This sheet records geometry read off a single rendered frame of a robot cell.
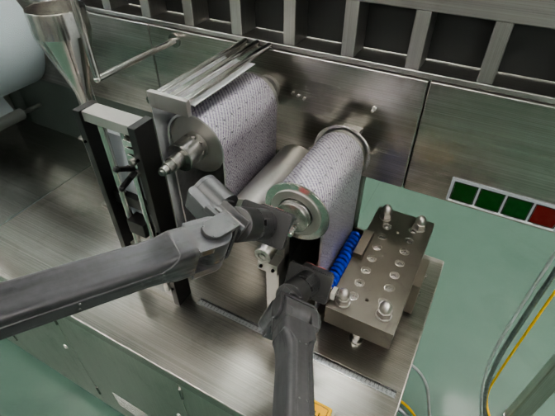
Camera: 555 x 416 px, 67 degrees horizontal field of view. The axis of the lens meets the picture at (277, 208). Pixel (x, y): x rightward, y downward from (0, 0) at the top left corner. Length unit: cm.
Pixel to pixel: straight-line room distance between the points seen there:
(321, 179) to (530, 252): 216
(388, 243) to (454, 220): 178
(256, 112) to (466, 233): 208
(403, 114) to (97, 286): 77
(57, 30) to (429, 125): 90
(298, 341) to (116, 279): 31
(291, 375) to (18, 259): 101
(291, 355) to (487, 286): 201
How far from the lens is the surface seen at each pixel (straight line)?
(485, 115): 102
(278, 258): 93
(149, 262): 58
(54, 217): 156
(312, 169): 89
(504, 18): 96
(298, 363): 67
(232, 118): 92
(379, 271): 108
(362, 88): 105
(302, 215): 84
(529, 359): 240
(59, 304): 55
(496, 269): 271
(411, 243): 117
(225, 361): 107
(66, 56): 123
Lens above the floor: 183
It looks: 41 degrees down
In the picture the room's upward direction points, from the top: straight up
